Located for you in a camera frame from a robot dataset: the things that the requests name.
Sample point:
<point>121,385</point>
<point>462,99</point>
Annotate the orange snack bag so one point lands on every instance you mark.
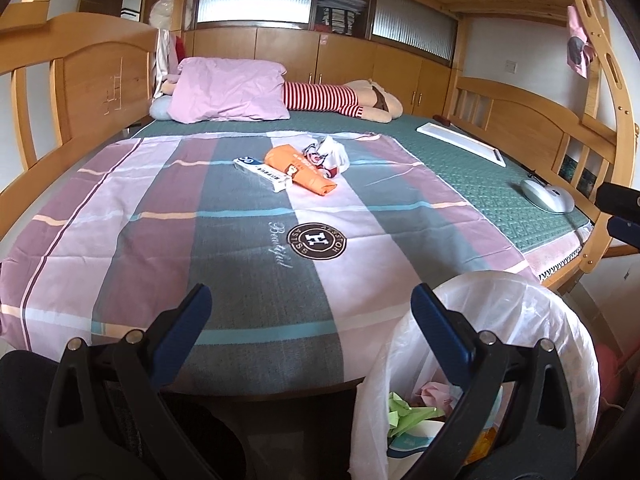
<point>294,164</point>

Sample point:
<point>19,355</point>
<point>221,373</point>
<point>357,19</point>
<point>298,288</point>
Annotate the white trash bin with bag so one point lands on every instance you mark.
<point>535,379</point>

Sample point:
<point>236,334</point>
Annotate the green leaf scrap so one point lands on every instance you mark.
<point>402,416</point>

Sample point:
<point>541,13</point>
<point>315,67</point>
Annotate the white massager device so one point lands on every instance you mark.
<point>547,197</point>

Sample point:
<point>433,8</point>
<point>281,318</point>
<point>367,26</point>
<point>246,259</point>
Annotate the pink cloth on ladder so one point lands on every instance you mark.
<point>580,53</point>

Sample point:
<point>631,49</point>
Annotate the yellow snack wrapper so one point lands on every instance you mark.
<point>482,445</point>

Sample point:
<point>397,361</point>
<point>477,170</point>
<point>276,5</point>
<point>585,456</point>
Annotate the pink plastic bag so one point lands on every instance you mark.
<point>445,397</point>

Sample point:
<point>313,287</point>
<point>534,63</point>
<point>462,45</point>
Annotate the striped plush doll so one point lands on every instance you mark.
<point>363,99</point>

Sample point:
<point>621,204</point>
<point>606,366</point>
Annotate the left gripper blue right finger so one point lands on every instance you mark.
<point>449,335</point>

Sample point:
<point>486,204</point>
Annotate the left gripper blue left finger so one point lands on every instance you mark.
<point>174,333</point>

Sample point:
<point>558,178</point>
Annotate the white flat tray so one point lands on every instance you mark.
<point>461,140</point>

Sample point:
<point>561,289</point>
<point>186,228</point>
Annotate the light blue pillow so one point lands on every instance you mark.
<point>159,108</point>

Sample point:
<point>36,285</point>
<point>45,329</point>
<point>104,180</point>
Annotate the green woven bed mat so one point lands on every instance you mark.
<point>493,190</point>

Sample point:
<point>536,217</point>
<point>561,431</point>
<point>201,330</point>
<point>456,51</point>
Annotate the white paper cup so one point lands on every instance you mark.
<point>405,449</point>

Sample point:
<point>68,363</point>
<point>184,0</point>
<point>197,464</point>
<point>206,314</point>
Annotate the pink pillow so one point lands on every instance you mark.
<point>228,90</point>

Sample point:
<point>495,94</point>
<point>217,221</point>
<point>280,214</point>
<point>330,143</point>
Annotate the pink plaid bed sheet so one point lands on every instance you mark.
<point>306,288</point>

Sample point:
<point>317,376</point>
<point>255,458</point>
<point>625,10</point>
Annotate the white printed plastic bag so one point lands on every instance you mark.
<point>328,156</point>

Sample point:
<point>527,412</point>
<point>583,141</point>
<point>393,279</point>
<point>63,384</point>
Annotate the white blue toothpaste box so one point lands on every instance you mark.
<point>262,173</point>

